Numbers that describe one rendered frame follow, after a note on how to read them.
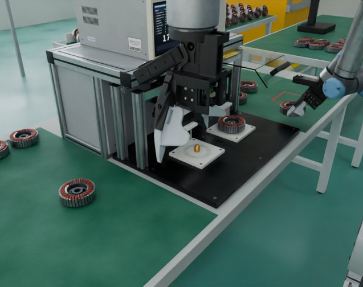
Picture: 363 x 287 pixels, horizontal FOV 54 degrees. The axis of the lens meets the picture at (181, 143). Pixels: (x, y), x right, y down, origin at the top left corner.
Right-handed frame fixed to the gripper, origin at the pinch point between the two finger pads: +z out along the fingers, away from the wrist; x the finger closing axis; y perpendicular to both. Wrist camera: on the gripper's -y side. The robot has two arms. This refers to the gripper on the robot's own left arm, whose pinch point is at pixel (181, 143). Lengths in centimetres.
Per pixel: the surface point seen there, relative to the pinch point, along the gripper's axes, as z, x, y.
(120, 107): 18, 36, -49
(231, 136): 37, 71, -24
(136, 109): 16, 34, -41
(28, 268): 40, -15, -36
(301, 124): 40, 103, -5
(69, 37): 36, 147, -210
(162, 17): -10, 51, -42
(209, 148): 37, 57, -26
